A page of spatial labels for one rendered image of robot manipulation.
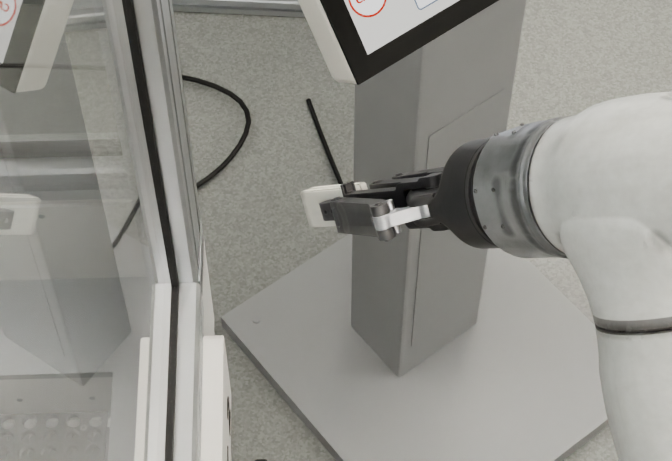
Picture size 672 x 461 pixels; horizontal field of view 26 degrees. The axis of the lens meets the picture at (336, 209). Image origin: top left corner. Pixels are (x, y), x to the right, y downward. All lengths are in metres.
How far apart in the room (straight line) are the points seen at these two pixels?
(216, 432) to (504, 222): 0.36
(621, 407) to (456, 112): 0.91
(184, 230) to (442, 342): 1.15
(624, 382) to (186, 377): 0.39
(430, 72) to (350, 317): 0.71
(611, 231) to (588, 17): 1.91
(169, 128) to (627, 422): 0.37
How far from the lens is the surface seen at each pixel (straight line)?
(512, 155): 0.92
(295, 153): 2.50
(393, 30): 1.35
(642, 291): 0.85
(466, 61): 1.68
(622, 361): 0.88
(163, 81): 0.98
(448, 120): 1.75
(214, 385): 1.21
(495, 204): 0.93
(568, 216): 0.87
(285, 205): 2.44
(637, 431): 0.88
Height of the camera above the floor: 1.99
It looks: 55 degrees down
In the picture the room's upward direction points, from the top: straight up
